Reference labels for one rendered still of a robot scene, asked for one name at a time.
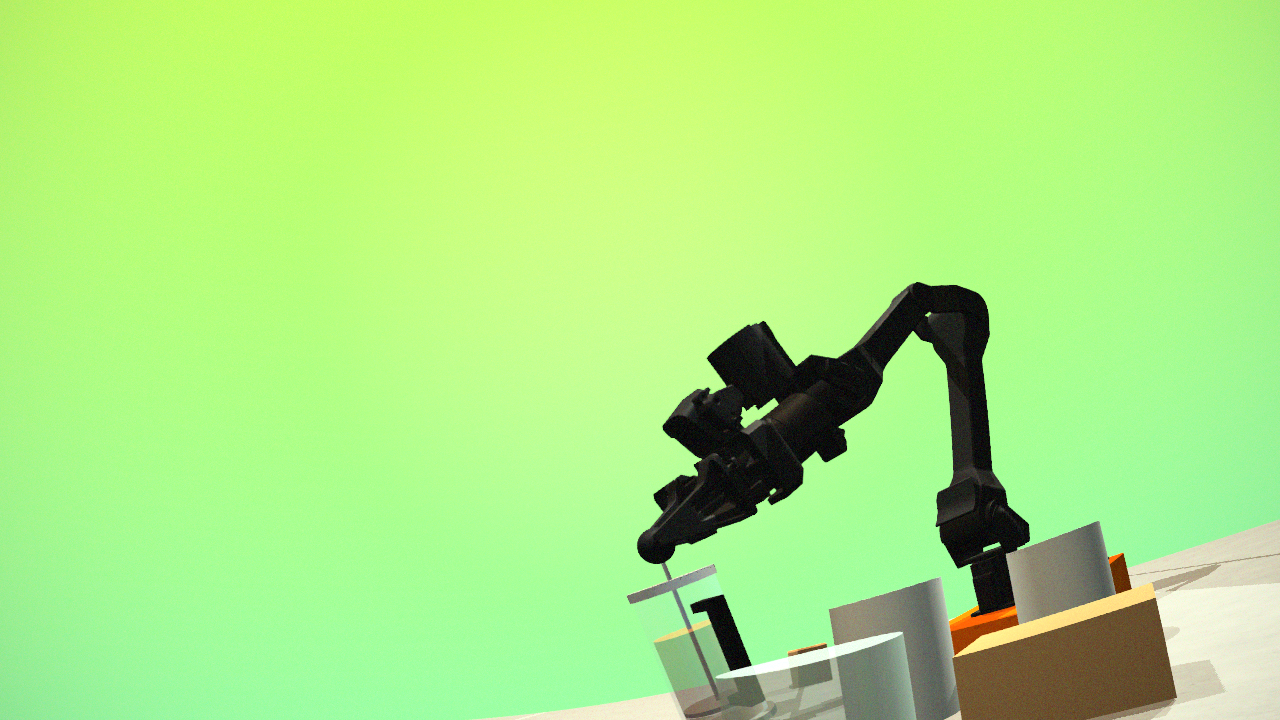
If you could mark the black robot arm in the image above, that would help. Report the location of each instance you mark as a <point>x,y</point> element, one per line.
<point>821,393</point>

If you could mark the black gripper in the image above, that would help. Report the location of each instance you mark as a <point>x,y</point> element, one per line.
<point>727,492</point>

